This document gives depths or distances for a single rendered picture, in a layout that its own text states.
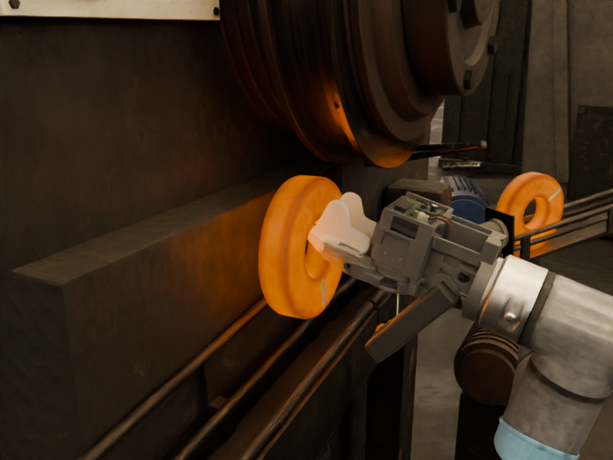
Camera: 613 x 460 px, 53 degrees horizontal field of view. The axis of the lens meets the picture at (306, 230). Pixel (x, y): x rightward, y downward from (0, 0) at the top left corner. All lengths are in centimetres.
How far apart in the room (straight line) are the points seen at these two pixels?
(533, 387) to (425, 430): 121
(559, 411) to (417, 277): 17
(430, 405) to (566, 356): 134
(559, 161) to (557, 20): 71
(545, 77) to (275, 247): 304
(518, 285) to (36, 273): 41
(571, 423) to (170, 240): 40
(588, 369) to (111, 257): 42
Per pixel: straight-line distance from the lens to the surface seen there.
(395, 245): 61
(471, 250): 60
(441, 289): 61
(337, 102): 64
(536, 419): 64
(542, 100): 358
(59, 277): 51
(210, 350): 65
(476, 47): 85
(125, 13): 58
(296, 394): 66
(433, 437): 181
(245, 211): 68
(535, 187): 128
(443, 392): 200
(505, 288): 59
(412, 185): 107
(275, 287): 63
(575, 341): 60
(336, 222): 64
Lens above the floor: 105
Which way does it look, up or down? 18 degrees down
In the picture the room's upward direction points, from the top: straight up
